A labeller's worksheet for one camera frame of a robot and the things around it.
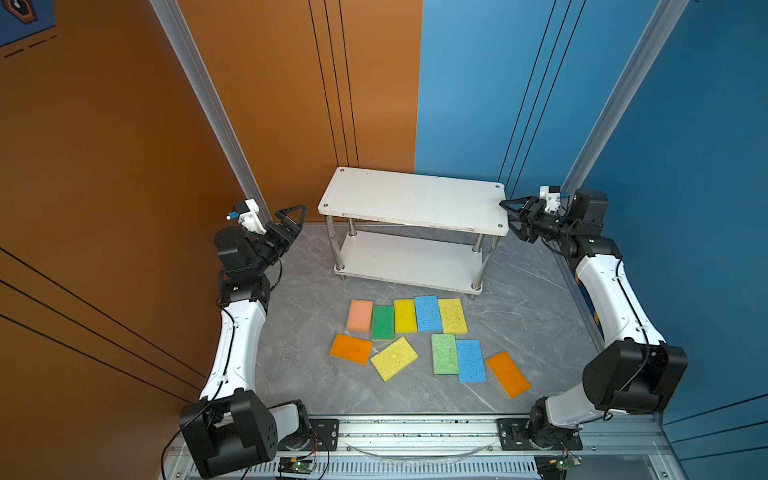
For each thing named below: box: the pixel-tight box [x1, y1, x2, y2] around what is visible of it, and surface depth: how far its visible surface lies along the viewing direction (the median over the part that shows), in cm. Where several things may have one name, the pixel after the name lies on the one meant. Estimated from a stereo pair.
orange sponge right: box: [485, 351, 533, 399], surface depth 84 cm
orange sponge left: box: [329, 333, 373, 366], surface depth 88 cm
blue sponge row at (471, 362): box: [456, 340, 487, 383], surface depth 85 cm
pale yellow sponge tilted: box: [370, 336, 419, 382], surface depth 86 cm
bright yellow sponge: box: [394, 299, 418, 333], surface depth 96 cm
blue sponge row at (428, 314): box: [414, 295, 443, 333], surface depth 96 cm
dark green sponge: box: [372, 305, 395, 341], surface depth 93 cm
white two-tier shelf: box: [317, 167, 509, 300], surface depth 85 cm
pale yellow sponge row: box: [438, 298, 468, 334], surface depth 95 cm
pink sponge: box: [346, 300, 374, 333], surface depth 95 cm
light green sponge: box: [431, 334, 459, 375], surface depth 87 cm
